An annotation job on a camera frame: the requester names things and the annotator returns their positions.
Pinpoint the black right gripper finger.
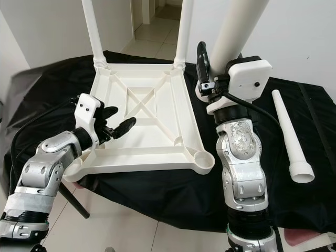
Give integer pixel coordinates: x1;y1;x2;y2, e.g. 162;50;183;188
196;41;212;85

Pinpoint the white plastic table top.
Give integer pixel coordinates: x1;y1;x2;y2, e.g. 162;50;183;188
61;60;216;183

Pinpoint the white plastic table leg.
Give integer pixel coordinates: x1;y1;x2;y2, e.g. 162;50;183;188
271;89;316;184
195;0;267;103
81;0;108;69
174;0;195;69

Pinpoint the dark floor mat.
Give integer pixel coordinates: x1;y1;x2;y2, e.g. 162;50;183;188
157;4;182;19

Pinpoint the pink chair seat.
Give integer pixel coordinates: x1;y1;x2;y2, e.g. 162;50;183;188
66;176;85;190

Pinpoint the black metal support rod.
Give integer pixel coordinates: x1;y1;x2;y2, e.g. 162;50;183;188
58;184;90;218

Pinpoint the black table cloth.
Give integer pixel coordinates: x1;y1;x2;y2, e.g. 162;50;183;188
0;50;336;234

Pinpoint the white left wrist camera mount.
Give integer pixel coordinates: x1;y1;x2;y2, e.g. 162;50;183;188
75;93;106;150

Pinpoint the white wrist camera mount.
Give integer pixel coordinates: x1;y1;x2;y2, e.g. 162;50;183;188
206;55;274;124
75;93;106;150

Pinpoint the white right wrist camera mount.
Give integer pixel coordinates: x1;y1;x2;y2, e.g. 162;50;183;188
206;55;274;124

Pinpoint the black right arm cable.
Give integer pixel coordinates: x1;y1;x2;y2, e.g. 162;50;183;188
223;90;284;232

